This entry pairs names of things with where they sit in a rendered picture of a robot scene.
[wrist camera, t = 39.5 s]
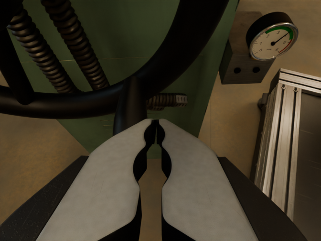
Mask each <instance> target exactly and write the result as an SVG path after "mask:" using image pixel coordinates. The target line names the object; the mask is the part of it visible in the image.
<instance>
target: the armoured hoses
mask: <svg viewBox="0 0 321 241"><path fill-rule="evenodd" d="M41 4H42V5H43V6H44V7H45V11H46V12H47V13H48V14H49V17H50V19H51V20H52V21H53V24H54V26H55V27H57V31H58V33H60V36H61V38H62V39H64V43H65V44H66V45H67V48H68V49H69V50H70V53H71V54H72V55H73V58H74V59H75V61H76V63H77V64H78V66H79V68H80V69H81V71H82V72H83V74H84V76H85V77H86V79H87V81H88V83H89V85H90V86H91V88H92V90H97V89H101V88H105V87H108V86H110V84H109V82H108V80H107V77H106V75H105V73H104V71H103V69H102V67H101V65H100V63H99V61H98V58H97V57H96V54H95V53H94V50H93V48H92V47H91V46H92V45H91V44H90V43H89V39H88V38H87V37H86V33H85V32H84V29H83V27H82V26H81V22H80V21H79V20H78V16H77V15H76V14H75V10H74V8H73V7H72V6H71V2H70V0H41ZM7 28H8V29H9V30H11V32H12V35H14V36H16V39H17V41H19V42H20V43H21V46H22V47H24V49H25V51H26V52H28V54H29V56H30V57H32V60H33V61H34V62H35V63H36V65H37V66H38V67H39V69H40V70H41V71H42V72H43V74H44V75H45V76H46V78H47V79H48V80H49V82H51V84H52V86H54V88H55V89H56V90H57V92H58V93H61V94H64V93H80V92H84V91H81V90H79V89H77V87H76V86H75V85H74V83H73V82H72V80H71V78H70V77H69V75H68V74H67V72H66V71H65V69H64V67H62V64H61V63H60V62H59V59H57V57H56V55H55V54H54V52H53V50H52V49H51V48H50V46H49V45H48V44H47V41H46V40H45V39H44V37H43V35H42V34H40V30H39V29H38V28H36V24H35V23H34V22H32V18H31V16H29V15H28V12H27V10H25V9H24V8H23V4H21V6H20V7H19V8H18V10H17V12H16V13H15V15H14V16H13V18H12V20H11V21H10V23H9V25H8V26H7ZM187 100H188V99H187V96H186V95H185V94H183V93H159V94H157V95H156V96H154V97H152V98H150V99H149V100H147V101H146V105H147V110H151V111H163V110H164V108H165V107H178V108H184V107H185V106H186V104H187V103H188V101H187Z"/></svg>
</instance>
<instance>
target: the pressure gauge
mask: <svg viewBox="0 0 321 241"><path fill-rule="evenodd" d="M290 31H291V32H290ZM288 32H289V33H288ZM287 33H288V34H287ZM286 34H287V35H286ZM284 35H285V36H284ZM298 35H299V31H298V29H297V27H296V26H295V25H294V23H293V22H292V20H291V18H290V17H289V16H288V15H287V14H286V13H284V12H278V11H277V12H272V13H268V14H266V15H264V16H262V17H260V18H259V19H257V20H256V21H255V22H254V23H253V24H252V25H251V26H250V28H249V29H248V31H247V33H246V43H247V46H248V48H249V53H250V58H251V59H252V60H260V61H266V60H271V59H274V58H277V57H279V56H281V55H283V54H284V53H286V52H287V51H288V50H289V49H290V48H291V47H292V46H293V45H294V44H295V42H296V40H297V38H298ZM283 36H284V37H283ZM281 37H283V38H282V39H280V38H281ZM279 39H280V40H279ZM277 40H279V41H278V42H277V43H275V45H274V46H272V45H271V42H276V41H277Z"/></svg>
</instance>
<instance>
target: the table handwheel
mask: <svg viewBox="0 0 321 241"><path fill-rule="evenodd" d="M23 1H24V0H0V71H1V73H2V74H3V76H4V78H5V80H6V82H7V83H8V85H9V87H6V86H2V85H0V113H2V114H8V115H14V116H21V117H28V118H39V119H57V120H66V119H84V118H92V117H99V116H105V115H109V114H113V113H116V109H117V105H118V100H119V96H120V93H121V91H122V88H123V84H124V80H122V81H120V82H118V83H116V84H113V85H111V86H108V87H105V88H101V89H97V90H93V91H88V92H80V93H64V94H61V93H42V92H34V90H33V88H32V86H31V84H30V82H29V80H28V78H27V76H26V73H25V71H24V69H23V67H22V65H21V63H20V60H19V58H18V55H17V53H16V50H15V48H14V45H13V43H12V40H11V38H10V35H9V33H8V30H7V28H6V27H7V26H8V25H9V23H10V21H11V20H12V18H13V16H14V15H15V13H16V12H17V10H18V8H19V7H20V6H21V4H22V2H23ZM228 3H229V0H180V2H179V5H178V9H177V11H176V14H175V17H174V19H173V22H172V25H171V27H170V29H169V31H168V33H167V35H166V37H165V39H164V41H163V42H162V44H161V45H160V47H159V48H158V50H157V51H156V52H155V54H154V55H153V56H152V57H151V58H150V59H149V61H148V62H147V63H146V64H145V65H143V66H142V67H141V68H140V69H139V70H138V71H136V72H135V73H134V74H132V75H130V77H131V76H134V77H139V78H141V79H142V80H143V83H144V92H145V97H146V101H147V100H149V99H150V98H152V97H154V96H156V95H157V94H159V93H160V92H162V91H163V90H164V89H165V88H167V87H168V86H169V85H171V84H172V83H173V82H174V81H175V80H177V79H178V78H179V77H180V76H181V75H182V74H183V73H184V72H185V71H186V70H187V69H188V68H189V66H190V65H191V64H192V63H193V62H194V61H195V59H196V58H197V57H198V55H199V54H200V53H201V51H202V50H203V49H204V47H205V46H206V44H207V43H208V41H209V40H210V38H211V36H212V35H213V33H214V31H215V29H216V27H217V26H218V24H219V22H220V20H221V17H222V15H223V13H224V11H225V9H226V7H227V5H228Z"/></svg>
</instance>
